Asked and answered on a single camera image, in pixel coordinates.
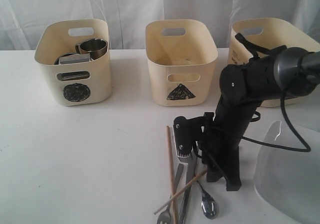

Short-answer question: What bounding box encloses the steel mug with wire handle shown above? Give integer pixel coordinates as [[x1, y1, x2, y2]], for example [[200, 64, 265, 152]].
[[57, 53, 91, 81]]

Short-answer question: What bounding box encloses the steel spoon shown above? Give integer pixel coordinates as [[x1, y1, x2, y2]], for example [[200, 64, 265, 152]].
[[197, 181, 218, 219]]

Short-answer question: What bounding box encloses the white backdrop curtain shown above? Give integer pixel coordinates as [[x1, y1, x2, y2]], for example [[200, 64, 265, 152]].
[[0, 0, 320, 50]]

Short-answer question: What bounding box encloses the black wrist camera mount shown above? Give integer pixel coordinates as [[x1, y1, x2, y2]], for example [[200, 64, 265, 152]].
[[173, 112, 215, 163]]

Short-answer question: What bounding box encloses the cream bin with triangle mark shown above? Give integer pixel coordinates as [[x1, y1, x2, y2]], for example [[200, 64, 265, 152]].
[[145, 19, 218, 107]]

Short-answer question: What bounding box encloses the cream bin with square mark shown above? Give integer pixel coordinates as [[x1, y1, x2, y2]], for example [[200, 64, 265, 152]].
[[219, 18, 320, 107]]

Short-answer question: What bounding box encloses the steel table knife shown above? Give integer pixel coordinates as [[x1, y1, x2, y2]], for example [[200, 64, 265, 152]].
[[178, 152, 198, 224]]

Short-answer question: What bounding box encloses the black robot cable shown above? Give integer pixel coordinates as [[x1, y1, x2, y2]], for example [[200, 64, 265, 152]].
[[241, 58, 312, 153]]

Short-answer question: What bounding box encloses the white square plate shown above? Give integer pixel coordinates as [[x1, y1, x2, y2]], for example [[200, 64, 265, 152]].
[[253, 125, 320, 223]]

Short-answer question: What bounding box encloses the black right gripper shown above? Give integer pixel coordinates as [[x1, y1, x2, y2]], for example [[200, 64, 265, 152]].
[[202, 95, 258, 191]]

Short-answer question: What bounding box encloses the cream bin with circle mark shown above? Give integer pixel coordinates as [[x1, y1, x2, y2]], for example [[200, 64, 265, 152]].
[[34, 19, 112, 106]]

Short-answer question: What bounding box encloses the diagonal wooden chopstick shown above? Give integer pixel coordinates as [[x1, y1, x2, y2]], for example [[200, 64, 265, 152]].
[[153, 169, 207, 215]]

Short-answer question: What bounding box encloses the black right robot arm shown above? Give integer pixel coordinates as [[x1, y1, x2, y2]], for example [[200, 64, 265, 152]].
[[201, 47, 320, 191]]

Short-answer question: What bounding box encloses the steel fork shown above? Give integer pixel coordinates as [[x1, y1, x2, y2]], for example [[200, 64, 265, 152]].
[[157, 163, 184, 224]]

